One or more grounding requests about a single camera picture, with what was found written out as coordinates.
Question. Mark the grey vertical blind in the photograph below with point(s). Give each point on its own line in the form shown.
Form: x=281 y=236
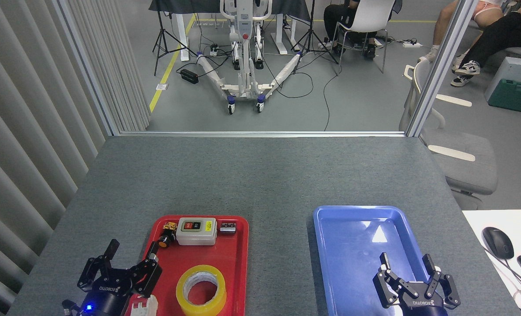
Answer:
x=23 y=109

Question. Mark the person with bare legs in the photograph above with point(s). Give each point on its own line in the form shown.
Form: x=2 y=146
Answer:
x=444 y=22

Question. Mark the grey office chair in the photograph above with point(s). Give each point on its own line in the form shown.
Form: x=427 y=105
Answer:
x=462 y=162

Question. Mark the white plastic chair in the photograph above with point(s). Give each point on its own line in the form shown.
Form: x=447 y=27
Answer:
x=370 y=15

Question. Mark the red plastic tray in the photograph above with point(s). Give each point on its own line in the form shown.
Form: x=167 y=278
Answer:
x=234 y=272

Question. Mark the blue plastic tray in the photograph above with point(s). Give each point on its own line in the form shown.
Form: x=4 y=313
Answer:
x=352 y=245

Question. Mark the white stand on wheels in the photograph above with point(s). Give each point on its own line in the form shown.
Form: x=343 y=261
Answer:
x=244 y=26

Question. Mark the white side desk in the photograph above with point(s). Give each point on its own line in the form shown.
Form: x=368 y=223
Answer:
x=479 y=224

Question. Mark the person on white chair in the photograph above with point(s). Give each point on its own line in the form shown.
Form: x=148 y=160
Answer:
x=335 y=17

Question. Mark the white power strip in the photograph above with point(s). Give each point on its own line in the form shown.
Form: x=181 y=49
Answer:
x=412 y=44

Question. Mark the person in black trousers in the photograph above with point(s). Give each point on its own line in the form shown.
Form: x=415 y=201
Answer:
x=501 y=35

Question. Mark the white-legged desk dark cloth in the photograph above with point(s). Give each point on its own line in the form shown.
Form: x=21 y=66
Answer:
x=287 y=8

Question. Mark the black tripod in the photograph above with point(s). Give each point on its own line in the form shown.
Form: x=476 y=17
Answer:
x=312 y=22
x=160 y=26

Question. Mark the silver frame rail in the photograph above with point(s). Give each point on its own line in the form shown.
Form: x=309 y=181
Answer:
x=260 y=133

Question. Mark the small yellow brown component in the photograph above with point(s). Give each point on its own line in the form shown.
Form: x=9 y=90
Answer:
x=170 y=226

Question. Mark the silver frame post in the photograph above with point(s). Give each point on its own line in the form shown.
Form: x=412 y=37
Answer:
x=444 y=57
x=85 y=66

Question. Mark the green carrying case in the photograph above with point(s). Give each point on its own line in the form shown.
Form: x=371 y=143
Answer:
x=515 y=96

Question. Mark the white block red insert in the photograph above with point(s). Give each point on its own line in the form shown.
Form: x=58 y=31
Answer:
x=143 y=307

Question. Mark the black computer mouse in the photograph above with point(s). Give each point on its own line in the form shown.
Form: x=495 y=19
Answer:
x=498 y=242

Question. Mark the black power adapter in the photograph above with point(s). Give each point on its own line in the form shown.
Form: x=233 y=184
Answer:
x=189 y=76

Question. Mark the grey two-button switch box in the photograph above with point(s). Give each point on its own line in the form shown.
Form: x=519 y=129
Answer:
x=194 y=237

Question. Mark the small black red component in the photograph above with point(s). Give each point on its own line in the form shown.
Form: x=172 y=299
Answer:
x=227 y=228

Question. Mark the yellow tape roll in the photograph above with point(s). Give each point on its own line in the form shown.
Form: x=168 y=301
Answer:
x=201 y=270

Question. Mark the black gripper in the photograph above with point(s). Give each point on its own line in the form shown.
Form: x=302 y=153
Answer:
x=422 y=306
x=107 y=300

